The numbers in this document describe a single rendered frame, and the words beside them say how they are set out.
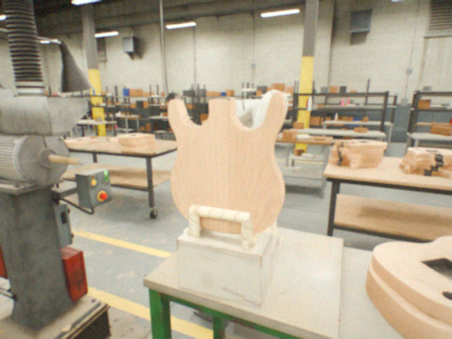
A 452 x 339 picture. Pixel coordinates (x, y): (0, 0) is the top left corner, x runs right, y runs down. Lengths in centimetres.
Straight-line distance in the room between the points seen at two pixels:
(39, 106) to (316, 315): 117
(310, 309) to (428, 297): 30
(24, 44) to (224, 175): 96
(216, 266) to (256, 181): 29
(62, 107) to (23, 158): 37
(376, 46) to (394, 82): 141
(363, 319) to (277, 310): 25
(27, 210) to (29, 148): 37
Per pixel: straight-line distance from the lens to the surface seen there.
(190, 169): 83
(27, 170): 153
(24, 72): 139
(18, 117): 138
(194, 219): 85
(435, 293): 96
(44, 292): 195
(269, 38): 1251
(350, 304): 104
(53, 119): 123
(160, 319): 112
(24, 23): 141
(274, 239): 107
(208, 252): 86
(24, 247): 179
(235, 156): 76
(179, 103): 83
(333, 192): 267
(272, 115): 72
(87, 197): 175
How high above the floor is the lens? 152
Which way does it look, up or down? 14 degrees down
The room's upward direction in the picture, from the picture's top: straight up
